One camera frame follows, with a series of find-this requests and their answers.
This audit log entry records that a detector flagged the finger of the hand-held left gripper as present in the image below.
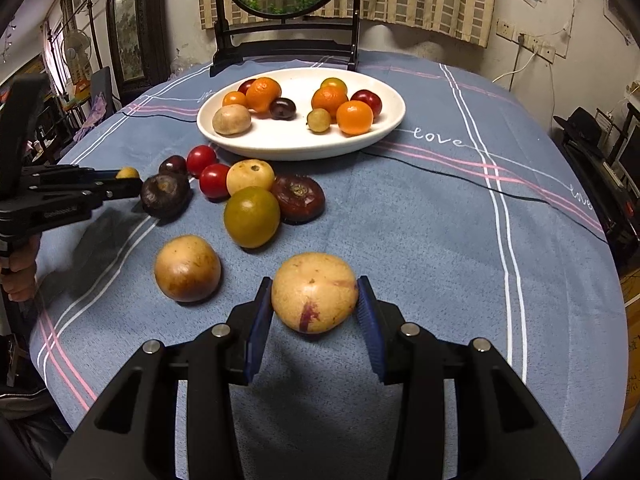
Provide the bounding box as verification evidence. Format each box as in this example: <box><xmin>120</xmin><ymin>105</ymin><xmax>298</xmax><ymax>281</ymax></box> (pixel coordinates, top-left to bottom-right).
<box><xmin>22</xmin><ymin>164</ymin><xmax>124</xmax><ymax>184</ymax></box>
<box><xmin>29</xmin><ymin>177</ymin><xmax>144</xmax><ymax>204</ymax></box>

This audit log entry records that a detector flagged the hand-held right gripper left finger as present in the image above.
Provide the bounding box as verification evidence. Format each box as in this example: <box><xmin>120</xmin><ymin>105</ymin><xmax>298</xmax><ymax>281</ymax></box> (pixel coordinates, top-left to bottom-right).
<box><xmin>52</xmin><ymin>276</ymin><xmax>275</xmax><ymax>480</ymax></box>

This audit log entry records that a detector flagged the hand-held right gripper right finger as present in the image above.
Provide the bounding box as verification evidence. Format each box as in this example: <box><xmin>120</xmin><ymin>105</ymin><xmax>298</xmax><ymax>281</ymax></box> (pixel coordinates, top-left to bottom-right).
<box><xmin>356</xmin><ymin>275</ymin><xmax>583</xmax><ymax>480</ymax></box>

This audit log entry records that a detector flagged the pale fruit with purple blotch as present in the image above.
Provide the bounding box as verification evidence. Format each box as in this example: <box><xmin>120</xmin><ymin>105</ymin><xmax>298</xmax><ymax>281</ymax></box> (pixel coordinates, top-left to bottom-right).
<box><xmin>271</xmin><ymin>252</ymin><xmax>360</xmax><ymax>335</ymax></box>

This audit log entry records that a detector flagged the pale tan round fruit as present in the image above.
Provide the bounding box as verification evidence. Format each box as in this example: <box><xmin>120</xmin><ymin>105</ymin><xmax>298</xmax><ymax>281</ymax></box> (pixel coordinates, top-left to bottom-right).
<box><xmin>212</xmin><ymin>104</ymin><xmax>252</xmax><ymax>136</ymax></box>

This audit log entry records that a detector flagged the white ceramic plate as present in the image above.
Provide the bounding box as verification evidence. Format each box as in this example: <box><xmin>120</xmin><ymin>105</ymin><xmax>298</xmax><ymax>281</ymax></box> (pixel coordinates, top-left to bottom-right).
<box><xmin>196</xmin><ymin>67</ymin><xmax>406</xmax><ymax>162</ymax></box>

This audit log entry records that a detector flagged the person's left hand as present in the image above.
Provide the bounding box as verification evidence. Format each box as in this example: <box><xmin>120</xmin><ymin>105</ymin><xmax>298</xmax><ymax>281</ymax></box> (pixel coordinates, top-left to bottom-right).
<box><xmin>0</xmin><ymin>234</ymin><xmax>42</xmax><ymax>302</ymax></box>

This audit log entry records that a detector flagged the dark purple fruit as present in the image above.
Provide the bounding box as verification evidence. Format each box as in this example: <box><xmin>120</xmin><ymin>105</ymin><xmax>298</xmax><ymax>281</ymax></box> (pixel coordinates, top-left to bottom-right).
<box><xmin>140</xmin><ymin>173</ymin><xmax>192</xmax><ymax>220</ymax></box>

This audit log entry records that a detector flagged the dark plum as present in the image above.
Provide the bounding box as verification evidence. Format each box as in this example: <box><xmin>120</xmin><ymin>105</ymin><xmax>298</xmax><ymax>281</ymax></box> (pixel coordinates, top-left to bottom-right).
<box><xmin>270</xmin><ymin>97</ymin><xmax>297</xmax><ymax>121</ymax></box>
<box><xmin>158</xmin><ymin>155</ymin><xmax>189</xmax><ymax>176</ymax></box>

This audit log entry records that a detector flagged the red tomato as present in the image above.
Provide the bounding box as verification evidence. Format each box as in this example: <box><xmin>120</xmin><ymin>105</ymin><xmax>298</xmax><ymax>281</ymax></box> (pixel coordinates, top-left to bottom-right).
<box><xmin>186</xmin><ymin>145</ymin><xmax>217</xmax><ymax>177</ymax></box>
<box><xmin>199</xmin><ymin>163</ymin><xmax>231</xmax><ymax>199</ymax></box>

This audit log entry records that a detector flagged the blue striped tablecloth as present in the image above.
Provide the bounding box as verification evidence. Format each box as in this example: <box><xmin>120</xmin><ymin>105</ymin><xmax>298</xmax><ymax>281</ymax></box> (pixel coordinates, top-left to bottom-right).
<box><xmin>29</xmin><ymin>49</ymin><xmax>629</xmax><ymax>480</ymax></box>

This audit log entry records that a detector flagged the yellow green citrus fruit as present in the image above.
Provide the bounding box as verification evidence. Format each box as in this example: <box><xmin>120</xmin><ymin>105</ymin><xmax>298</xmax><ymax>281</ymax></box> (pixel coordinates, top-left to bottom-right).
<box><xmin>223</xmin><ymin>186</ymin><xmax>282</xmax><ymax>249</ymax></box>

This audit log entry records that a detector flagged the white standing fan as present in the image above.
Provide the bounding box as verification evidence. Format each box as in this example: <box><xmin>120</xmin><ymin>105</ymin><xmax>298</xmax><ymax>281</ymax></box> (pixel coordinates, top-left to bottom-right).
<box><xmin>64</xmin><ymin>29</ymin><xmax>94</xmax><ymax>88</ymax></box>

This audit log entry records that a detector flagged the pale yellow round fruit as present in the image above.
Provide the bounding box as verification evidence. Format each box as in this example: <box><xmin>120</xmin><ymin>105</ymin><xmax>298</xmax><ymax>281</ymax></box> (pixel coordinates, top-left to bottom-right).
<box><xmin>226</xmin><ymin>159</ymin><xmax>276</xmax><ymax>197</ymax></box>

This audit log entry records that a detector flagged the dark brown fruit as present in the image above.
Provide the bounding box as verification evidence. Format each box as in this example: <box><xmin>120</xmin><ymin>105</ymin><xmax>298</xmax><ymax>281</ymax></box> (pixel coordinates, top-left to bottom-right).
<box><xmin>270</xmin><ymin>174</ymin><xmax>326</xmax><ymax>225</ymax></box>

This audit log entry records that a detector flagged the dark wooden framed painting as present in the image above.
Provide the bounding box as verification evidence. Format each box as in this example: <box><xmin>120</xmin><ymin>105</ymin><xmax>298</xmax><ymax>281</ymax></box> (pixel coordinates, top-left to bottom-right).
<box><xmin>105</xmin><ymin>0</ymin><xmax>172</xmax><ymax>92</ymax></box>

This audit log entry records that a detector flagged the person's dark jacket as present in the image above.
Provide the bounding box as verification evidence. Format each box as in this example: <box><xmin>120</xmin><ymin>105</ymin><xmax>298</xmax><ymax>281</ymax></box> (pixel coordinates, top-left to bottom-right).
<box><xmin>0</xmin><ymin>332</ymin><xmax>72</xmax><ymax>467</ymax></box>

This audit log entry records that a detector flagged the small yellow green fruit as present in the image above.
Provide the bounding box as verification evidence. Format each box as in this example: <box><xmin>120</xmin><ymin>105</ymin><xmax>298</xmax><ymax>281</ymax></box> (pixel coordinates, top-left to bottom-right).
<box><xmin>306</xmin><ymin>109</ymin><xmax>332</xmax><ymax>134</ymax></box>

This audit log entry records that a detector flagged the round screen on black stand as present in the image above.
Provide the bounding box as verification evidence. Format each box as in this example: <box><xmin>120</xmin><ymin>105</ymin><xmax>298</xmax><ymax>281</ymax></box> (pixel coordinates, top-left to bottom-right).
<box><xmin>209</xmin><ymin>0</ymin><xmax>362</xmax><ymax>78</ymax></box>

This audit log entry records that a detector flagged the black equipment rack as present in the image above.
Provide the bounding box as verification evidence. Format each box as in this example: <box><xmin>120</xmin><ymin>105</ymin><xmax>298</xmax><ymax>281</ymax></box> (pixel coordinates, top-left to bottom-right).
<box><xmin>555</xmin><ymin>80</ymin><xmax>640</xmax><ymax>267</ymax></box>

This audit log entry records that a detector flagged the black hat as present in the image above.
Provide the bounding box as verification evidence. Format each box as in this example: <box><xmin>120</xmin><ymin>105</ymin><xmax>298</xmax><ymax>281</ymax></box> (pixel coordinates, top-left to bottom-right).
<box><xmin>553</xmin><ymin>106</ymin><xmax>607</xmax><ymax>159</ymax></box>

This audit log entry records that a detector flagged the white power cable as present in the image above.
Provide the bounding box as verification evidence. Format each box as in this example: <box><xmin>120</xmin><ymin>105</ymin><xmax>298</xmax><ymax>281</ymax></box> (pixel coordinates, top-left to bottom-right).
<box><xmin>491</xmin><ymin>40</ymin><xmax>538</xmax><ymax>92</ymax></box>

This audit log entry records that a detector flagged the white wall power strip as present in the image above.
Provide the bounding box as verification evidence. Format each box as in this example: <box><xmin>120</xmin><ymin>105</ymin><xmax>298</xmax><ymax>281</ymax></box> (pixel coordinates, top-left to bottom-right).
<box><xmin>517</xmin><ymin>33</ymin><xmax>556</xmax><ymax>64</ymax></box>

